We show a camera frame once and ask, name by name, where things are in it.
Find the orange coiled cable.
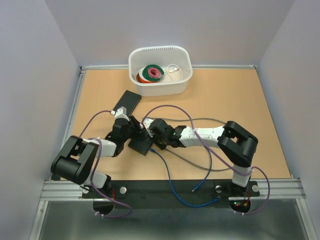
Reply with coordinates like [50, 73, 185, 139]
[136, 72, 161, 85]

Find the white plastic bin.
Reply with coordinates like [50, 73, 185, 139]
[128, 45, 193, 97]

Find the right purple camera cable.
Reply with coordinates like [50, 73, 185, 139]
[142, 104, 270, 216]

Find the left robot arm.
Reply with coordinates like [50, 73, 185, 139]
[50, 115, 142, 197]

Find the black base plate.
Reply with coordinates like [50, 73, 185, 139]
[82, 179, 261, 211]

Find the purple camera cable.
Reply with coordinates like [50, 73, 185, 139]
[142, 104, 270, 216]
[79, 109, 133, 219]

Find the black network switch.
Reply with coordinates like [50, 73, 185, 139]
[128, 131, 153, 156]
[113, 90, 142, 116]

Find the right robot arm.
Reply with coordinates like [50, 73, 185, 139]
[142, 118, 259, 195]

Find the aluminium table frame rail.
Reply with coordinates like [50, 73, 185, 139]
[50, 69, 305, 209]

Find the pink coiled cable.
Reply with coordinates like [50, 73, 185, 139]
[148, 67, 162, 79]

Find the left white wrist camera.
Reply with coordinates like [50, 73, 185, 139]
[110, 106, 130, 121]

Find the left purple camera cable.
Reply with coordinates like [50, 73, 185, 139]
[79, 109, 133, 219]

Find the dark blue ethernet cable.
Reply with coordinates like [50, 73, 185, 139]
[191, 147, 213, 193]

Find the white usb cable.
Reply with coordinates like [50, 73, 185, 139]
[162, 64, 185, 83]

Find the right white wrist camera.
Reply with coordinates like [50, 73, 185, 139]
[140, 118, 154, 130]

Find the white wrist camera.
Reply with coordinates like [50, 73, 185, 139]
[110, 106, 130, 121]
[140, 118, 154, 130]

